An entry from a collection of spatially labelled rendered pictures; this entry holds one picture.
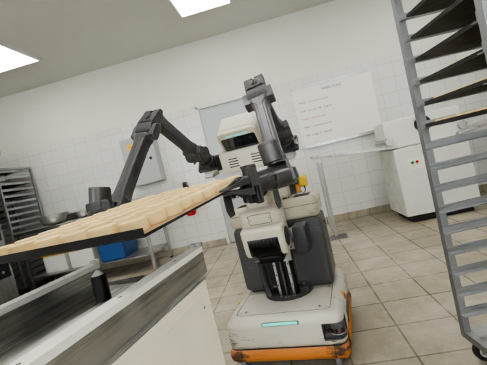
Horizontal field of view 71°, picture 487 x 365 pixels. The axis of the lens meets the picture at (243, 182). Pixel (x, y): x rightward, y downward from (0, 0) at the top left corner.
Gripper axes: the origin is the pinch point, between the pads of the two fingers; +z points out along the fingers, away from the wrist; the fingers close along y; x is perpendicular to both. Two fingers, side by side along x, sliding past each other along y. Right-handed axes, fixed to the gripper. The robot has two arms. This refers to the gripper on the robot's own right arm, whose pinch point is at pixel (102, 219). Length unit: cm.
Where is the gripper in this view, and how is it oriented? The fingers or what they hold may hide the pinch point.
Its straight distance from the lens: 104.7
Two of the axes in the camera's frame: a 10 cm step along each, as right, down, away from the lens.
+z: 4.4, -0.5, -8.9
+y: -2.3, -9.7, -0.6
